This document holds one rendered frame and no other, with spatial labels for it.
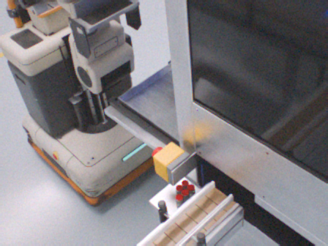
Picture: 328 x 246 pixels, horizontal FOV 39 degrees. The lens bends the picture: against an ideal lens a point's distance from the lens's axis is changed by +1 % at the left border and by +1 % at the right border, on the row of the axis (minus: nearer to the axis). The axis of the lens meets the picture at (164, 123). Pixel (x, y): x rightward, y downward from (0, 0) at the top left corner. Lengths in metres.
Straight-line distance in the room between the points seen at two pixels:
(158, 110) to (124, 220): 0.93
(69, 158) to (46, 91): 0.35
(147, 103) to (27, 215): 1.16
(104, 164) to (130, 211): 0.30
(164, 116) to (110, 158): 0.77
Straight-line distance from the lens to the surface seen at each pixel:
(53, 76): 2.20
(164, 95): 1.61
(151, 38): 3.46
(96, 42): 1.91
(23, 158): 2.79
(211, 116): 1.07
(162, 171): 1.23
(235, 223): 1.24
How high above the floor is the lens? 1.94
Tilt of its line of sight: 45 degrees down
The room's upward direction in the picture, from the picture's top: 8 degrees counter-clockwise
